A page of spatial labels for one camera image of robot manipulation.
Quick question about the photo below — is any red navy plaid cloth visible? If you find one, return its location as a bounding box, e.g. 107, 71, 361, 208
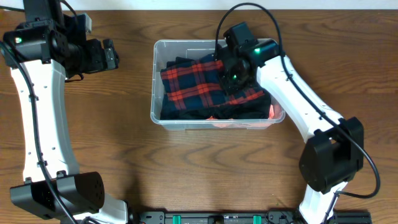
160, 54, 268, 110

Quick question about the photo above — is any black cloth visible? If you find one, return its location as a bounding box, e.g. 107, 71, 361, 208
166, 57, 193, 68
160, 95, 272, 120

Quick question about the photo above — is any pink cloth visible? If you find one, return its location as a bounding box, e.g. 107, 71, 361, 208
213, 105, 282, 129

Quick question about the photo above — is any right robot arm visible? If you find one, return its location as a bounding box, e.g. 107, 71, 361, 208
216, 22, 369, 223

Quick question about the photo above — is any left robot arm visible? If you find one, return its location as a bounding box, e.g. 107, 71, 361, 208
1, 0, 131, 223

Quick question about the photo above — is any clear plastic storage container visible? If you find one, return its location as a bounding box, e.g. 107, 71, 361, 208
150, 40, 285, 130

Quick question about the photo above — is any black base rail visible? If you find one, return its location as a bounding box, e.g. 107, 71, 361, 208
136, 210, 373, 224

